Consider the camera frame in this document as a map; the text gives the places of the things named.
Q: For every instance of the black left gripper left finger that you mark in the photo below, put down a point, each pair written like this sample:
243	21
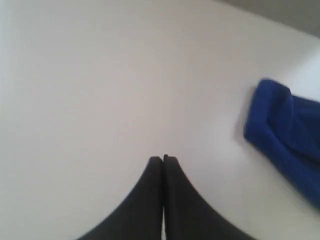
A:
140	215

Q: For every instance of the blue terry towel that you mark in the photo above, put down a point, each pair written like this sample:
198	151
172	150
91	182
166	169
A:
286	129

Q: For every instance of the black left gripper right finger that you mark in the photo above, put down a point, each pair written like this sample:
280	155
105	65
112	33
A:
187	215

